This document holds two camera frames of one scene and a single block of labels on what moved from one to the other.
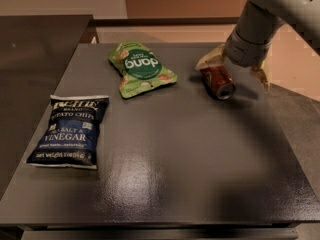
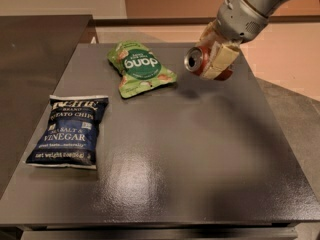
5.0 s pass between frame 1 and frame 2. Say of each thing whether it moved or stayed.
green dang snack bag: stayed
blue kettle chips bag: stayed
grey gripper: moved
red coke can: moved
